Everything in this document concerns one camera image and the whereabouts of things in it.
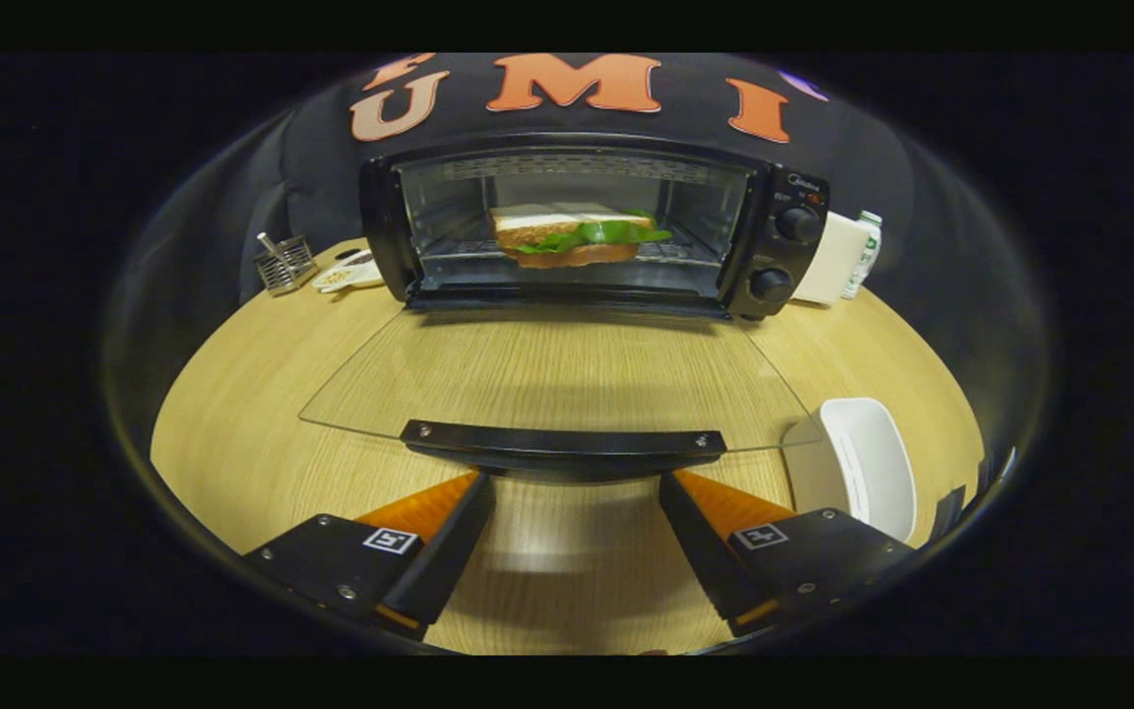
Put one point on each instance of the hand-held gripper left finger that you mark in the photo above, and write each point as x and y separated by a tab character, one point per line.
449	556

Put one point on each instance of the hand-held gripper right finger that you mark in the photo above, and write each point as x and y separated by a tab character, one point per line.
705	556

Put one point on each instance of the sandwich with green lettuce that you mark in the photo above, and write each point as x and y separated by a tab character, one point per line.
572	254

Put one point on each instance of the black toaster oven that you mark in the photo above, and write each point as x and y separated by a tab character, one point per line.
380	217

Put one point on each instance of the white toaster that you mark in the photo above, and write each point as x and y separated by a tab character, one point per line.
831	261

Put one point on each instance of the white rectangular tray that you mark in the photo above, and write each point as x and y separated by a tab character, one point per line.
872	463

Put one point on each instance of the small white dish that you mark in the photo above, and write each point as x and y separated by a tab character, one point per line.
346	278

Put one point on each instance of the white bottle with green label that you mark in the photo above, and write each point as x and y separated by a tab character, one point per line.
867	251

